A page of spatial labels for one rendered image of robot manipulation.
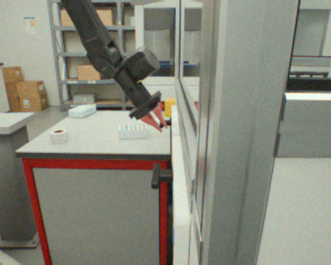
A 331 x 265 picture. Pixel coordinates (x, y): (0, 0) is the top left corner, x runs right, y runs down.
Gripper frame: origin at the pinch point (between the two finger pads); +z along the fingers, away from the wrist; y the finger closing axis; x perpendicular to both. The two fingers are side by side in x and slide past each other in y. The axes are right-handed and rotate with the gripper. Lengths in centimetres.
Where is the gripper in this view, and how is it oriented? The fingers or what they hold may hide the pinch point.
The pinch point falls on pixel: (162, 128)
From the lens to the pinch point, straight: 68.5
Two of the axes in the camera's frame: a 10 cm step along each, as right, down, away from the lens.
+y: 8.1, -5.5, -1.9
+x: 0.1, -3.2, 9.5
